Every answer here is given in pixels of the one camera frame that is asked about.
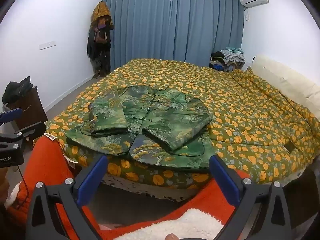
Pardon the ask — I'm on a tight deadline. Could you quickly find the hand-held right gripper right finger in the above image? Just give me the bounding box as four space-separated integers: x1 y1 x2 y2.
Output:
209 154 293 240

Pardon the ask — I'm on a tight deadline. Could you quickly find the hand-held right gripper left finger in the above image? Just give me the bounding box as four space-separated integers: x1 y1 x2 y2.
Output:
25 154 108 240

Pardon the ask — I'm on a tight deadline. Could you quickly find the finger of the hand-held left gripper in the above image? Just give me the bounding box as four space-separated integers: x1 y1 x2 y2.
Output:
10 121 46 143
0 107 23 125

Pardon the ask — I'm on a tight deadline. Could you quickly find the green patterned padded jacket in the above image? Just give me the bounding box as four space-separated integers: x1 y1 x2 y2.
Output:
65 85 217 173

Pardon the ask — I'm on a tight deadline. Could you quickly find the coat stand with hanging clothes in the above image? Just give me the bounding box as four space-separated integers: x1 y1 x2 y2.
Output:
87 1 115 79

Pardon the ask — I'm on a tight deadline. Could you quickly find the pile of clothes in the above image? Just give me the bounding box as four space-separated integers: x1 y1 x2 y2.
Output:
209 47 246 72

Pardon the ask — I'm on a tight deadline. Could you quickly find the dark wooden cabinet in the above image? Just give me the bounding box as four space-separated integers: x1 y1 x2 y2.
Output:
5 86 48 143

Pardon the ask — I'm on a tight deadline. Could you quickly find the black clothing on cabinet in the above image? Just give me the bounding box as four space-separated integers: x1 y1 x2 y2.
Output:
2 76 34 105

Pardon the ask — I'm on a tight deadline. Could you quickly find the orange fleece garment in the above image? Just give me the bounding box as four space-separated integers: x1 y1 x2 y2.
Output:
5 135 253 240

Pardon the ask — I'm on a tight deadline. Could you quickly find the green quilt with orange flowers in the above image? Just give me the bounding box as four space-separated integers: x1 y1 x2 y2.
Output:
44 58 320 189

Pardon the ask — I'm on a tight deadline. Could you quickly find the blue curtain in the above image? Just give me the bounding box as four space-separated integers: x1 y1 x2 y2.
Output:
102 0 245 72

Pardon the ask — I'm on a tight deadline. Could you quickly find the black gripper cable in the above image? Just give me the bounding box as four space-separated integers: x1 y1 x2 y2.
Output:
5 165 29 212

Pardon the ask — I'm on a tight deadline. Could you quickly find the white wall plate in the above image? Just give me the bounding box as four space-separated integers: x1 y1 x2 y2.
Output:
39 41 56 51

